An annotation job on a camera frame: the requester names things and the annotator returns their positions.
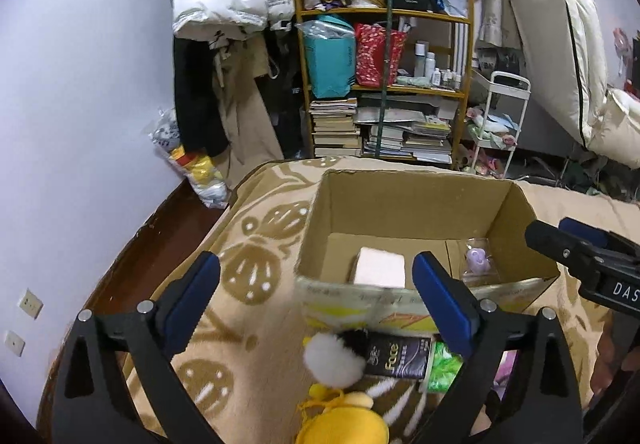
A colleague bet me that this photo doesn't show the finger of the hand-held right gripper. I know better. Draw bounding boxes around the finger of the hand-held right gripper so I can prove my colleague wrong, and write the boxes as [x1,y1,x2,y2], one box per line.
[525,221,611,286]
[559,217,640,259]

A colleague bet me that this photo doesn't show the yellow plush toy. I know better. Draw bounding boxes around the yellow plush toy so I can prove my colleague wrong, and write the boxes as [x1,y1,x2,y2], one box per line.
[294,384,391,444]

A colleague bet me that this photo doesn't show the person's right hand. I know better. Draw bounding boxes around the person's right hand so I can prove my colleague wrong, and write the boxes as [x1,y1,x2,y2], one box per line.
[590,321,632,397]

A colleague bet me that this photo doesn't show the beige hanging trousers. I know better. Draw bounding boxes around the beige hanging trousers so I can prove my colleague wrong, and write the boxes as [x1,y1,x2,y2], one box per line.
[212,33,285,187]

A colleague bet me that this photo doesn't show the white mattress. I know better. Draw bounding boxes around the white mattress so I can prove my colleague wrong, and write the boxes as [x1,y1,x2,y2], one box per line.
[501,0,640,156]

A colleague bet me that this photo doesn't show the clear plastic bag of items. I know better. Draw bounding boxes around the clear plastic bag of items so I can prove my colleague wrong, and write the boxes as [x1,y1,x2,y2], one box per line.
[148,108,232,211]

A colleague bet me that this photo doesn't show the brown cardboard box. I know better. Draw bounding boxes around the brown cardboard box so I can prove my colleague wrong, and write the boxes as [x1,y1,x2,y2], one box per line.
[294,169,561,332]

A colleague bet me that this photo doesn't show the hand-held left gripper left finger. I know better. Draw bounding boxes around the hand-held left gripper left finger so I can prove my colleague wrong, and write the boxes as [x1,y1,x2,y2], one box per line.
[52,251,223,444]

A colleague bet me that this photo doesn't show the purple toy in clear bag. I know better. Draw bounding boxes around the purple toy in clear bag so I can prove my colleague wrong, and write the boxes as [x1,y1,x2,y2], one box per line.
[461,238,496,284]

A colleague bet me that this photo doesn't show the green pole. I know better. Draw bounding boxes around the green pole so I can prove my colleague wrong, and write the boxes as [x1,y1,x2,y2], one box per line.
[375,0,398,158]

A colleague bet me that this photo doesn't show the wooden shelf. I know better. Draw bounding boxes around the wooden shelf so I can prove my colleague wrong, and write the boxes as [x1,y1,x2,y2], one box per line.
[290,0,476,171]

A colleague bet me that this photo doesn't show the row of cosmetic bottles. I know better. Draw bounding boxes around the row of cosmetic bottles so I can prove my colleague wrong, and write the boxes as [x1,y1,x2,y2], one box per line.
[413,40,465,91]

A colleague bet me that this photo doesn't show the green tissue pack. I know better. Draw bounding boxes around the green tissue pack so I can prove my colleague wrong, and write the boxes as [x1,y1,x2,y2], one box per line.
[426,341,467,394]

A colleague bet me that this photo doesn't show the pile of magazines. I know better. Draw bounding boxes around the pile of magazines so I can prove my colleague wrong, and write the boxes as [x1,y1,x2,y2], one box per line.
[356,93,458,166]

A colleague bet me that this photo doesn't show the teal bag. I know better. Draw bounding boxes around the teal bag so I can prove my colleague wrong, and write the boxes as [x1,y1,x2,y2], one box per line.
[301,15,357,99]

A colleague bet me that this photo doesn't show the white and black pompom plush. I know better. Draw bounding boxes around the white and black pompom plush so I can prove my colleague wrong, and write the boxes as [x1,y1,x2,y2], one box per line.
[304,330,372,386]

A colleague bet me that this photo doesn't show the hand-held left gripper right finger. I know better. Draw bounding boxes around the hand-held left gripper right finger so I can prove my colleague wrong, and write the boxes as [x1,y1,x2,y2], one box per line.
[412,251,583,444]

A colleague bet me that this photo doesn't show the white wall socket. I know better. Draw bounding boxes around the white wall socket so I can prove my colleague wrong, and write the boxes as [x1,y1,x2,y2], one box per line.
[20,289,44,320]
[3,329,26,358]

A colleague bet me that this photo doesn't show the white rolling cart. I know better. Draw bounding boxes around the white rolling cart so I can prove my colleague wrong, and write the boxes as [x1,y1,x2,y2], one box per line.
[466,71,532,181]

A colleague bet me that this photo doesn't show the stack of old books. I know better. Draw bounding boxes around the stack of old books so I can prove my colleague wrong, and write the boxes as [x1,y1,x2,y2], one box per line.
[308,97,362,158]

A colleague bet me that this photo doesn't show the black tissue pack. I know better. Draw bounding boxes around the black tissue pack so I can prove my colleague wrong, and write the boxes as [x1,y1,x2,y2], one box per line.
[364,333,432,381]

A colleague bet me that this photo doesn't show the white tissue pack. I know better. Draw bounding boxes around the white tissue pack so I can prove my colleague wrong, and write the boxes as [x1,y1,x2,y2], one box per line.
[354,246,407,289]

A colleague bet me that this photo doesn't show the beige printed blanket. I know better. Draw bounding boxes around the beige printed blanket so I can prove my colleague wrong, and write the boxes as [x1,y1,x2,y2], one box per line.
[37,156,640,444]

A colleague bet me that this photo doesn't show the black hanging garment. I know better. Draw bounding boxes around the black hanging garment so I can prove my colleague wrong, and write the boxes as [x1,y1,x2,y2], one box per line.
[173,35,232,159]

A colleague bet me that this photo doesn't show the red patterned bag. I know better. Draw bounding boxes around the red patterned bag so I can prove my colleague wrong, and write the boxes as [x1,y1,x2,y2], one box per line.
[354,23,411,88]

